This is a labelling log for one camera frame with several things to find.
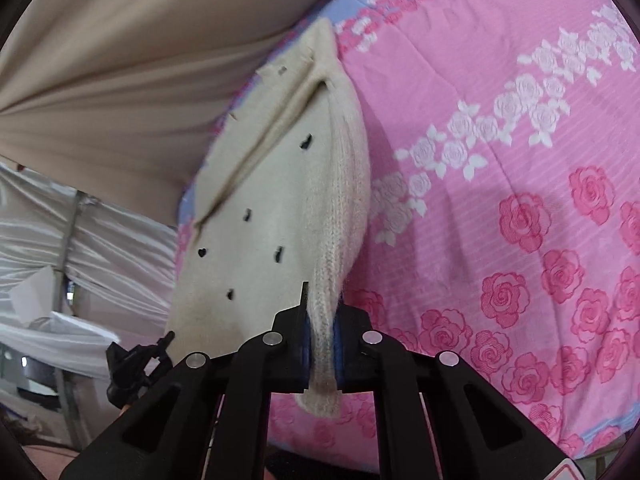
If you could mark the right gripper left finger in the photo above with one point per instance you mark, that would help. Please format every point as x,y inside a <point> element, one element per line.
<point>207,418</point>

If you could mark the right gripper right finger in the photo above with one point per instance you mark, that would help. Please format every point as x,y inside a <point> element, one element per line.
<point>436,417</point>

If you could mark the cream knit sweater black hearts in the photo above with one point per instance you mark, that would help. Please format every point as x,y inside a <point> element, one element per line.
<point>281,206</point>

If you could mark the white satin drape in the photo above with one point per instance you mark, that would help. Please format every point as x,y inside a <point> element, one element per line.
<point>77,274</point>

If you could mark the beige curtain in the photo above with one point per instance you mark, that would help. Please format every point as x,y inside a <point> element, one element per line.
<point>118,98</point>

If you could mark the pink blue floral bedspread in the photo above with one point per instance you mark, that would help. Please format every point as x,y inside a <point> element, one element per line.
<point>504,141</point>

